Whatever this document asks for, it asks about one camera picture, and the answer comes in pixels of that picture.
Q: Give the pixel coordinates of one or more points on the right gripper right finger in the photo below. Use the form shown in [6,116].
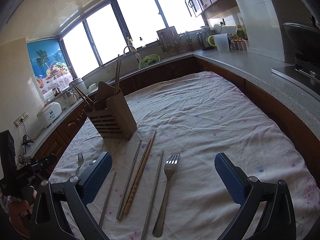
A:
[278,218]

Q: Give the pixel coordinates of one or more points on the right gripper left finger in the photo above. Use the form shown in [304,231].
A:
[48,219]

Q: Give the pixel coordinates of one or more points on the steel fork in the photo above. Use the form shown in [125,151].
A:
[169,170]
[80,163]

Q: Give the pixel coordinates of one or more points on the carved brown chopstick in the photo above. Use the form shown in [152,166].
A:
[86,99]
[138,175]

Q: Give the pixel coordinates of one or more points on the long bamboo chopstick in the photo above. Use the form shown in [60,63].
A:
[116,71]

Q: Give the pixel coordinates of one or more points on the kitchen faucet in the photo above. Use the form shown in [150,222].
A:
[131,49]

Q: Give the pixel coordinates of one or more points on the left hand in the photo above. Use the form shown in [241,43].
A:
[18,214]

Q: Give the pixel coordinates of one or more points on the white rice cooker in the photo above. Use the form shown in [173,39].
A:
[48,114]

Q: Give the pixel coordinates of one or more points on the small white blender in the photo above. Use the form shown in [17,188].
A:
[70,98]

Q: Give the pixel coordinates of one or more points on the fruit beach poster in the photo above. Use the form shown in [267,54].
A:
[49,65]

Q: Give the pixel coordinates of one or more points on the wooden utensil holder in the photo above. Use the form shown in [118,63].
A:
[110,114]

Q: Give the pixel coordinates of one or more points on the white round cooker pot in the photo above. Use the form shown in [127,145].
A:
[79,83]

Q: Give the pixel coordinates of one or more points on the white floral tablecloth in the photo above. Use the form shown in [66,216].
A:
[196,116]

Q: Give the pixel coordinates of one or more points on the black wok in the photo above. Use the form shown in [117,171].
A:
[304,38]

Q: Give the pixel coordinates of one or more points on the green vegetable colander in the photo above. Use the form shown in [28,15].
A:
[149,60]

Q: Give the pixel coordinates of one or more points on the white plastic jug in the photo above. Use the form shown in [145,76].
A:
[221,42]

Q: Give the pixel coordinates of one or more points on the black electric kettle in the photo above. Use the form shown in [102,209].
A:
[202,39]

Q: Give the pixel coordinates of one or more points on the knife rack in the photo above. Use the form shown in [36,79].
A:
[169,40]

